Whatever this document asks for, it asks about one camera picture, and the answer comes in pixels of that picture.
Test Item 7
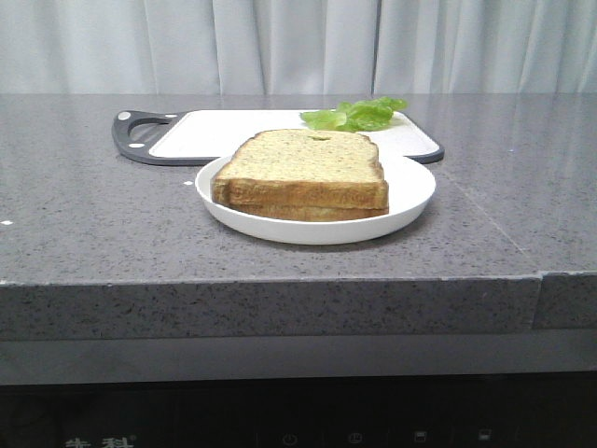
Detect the bread slice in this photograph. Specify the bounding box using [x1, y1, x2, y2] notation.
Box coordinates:
[211, 129, 389, 212]
[229, 204, 389, 222]

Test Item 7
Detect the green lettuce leaf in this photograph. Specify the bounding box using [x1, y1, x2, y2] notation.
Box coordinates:
[299, 96, 409, 133]

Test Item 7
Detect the white round plate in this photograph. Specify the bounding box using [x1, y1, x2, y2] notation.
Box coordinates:
[195, 156, 436, 245]

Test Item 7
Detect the white cutting board grey rim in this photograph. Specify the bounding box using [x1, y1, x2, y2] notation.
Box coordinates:
[112, 109, 445, 166]

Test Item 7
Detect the white curtain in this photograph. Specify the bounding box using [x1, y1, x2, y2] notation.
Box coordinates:
[1, 1, 596, 95]

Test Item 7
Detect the black appliance control panel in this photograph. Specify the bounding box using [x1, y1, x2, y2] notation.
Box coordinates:
[1, 372, 596, 447]

